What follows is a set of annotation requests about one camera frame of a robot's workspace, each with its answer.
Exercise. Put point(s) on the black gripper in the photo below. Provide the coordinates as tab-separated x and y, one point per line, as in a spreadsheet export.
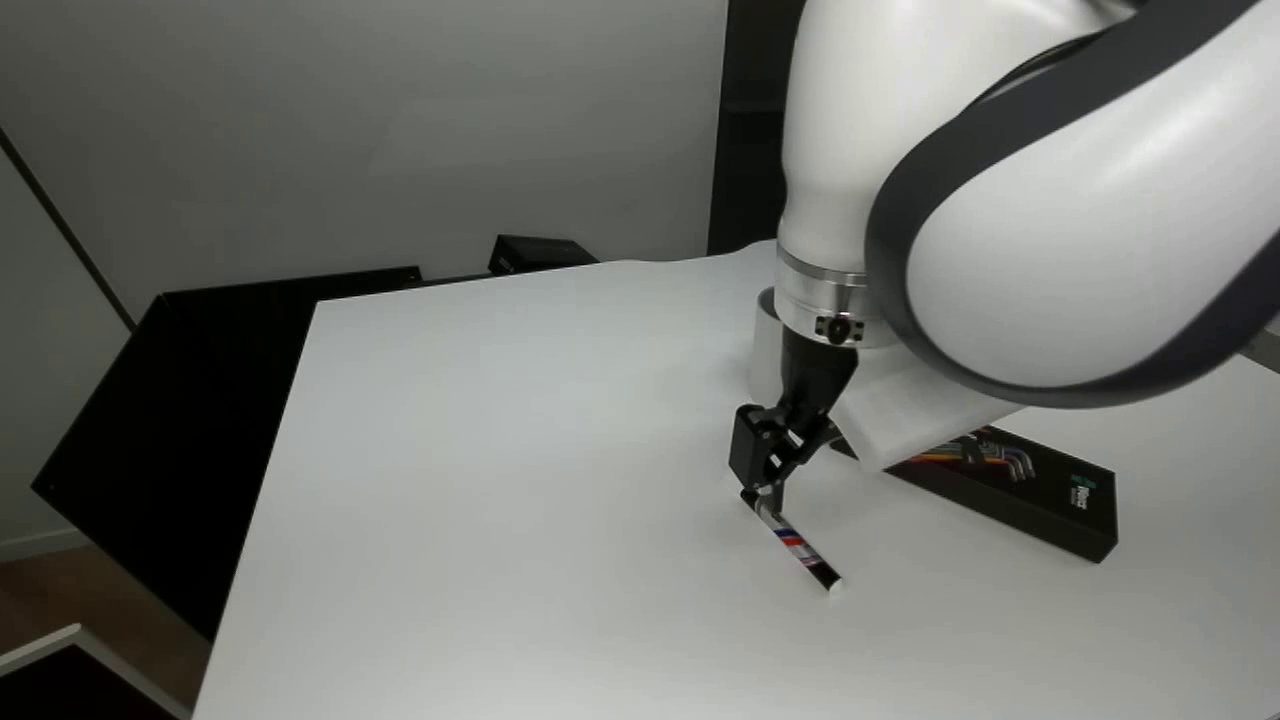
812	383

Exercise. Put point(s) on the black flat printed box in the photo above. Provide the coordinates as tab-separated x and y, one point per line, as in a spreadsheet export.
1024	486

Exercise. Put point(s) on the dark vertical wall pillar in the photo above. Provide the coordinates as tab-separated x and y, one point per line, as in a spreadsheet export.
750	124

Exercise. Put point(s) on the black chair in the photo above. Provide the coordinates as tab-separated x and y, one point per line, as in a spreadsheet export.
165	463

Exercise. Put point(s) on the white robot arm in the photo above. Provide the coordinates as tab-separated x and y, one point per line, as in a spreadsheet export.
1008	204

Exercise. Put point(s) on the black side table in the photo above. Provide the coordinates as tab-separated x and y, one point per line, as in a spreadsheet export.
534	253

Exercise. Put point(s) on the black pen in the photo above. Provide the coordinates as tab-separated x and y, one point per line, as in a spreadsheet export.
793	541

